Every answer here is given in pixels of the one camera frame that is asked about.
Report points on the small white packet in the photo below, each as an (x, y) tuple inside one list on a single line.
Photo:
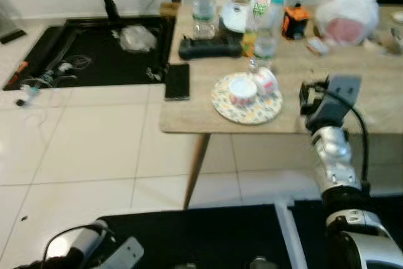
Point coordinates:
[(317, 45)]

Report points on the small white red cup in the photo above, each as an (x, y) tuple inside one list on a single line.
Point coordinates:
[(266, 81)]

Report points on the white red printed tub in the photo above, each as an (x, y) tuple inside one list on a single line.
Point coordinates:
[(242, 92)]

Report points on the black smartphone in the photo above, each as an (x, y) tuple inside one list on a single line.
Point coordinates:
[(177, 81)]

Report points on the small clear water bottle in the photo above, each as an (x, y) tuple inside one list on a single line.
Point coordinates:
[(267, 33)]

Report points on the floral patterned plate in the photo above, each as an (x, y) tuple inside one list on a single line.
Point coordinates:
[(252, 114)]

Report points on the yellow juice bottle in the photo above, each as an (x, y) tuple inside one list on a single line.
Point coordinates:
[(257, 5)]

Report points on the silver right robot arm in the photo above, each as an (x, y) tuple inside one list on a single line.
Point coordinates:
[(334, 155)]

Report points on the black floor platform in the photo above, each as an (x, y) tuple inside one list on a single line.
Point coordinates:
[(94, 58)]

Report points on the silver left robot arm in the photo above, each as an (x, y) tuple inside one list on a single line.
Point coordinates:
[(82, 240)]

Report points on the long black case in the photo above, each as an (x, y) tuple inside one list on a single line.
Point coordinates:
[(211, 47)]

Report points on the orange black device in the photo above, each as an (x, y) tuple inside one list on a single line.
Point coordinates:
[(295, 22)]

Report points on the light wooden table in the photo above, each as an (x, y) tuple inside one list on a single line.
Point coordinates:
[(296, 61)]

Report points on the tall clear water bottle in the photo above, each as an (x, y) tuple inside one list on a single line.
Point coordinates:
[(203, 4)]

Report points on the white plastic bag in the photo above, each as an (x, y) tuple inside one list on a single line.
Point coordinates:
[(346, 11)]

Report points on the crumpled clear plastic bag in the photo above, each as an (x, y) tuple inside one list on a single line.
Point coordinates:
[(137, 38)]

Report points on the white bowl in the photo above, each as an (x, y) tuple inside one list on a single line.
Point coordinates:
[(234, 17)]

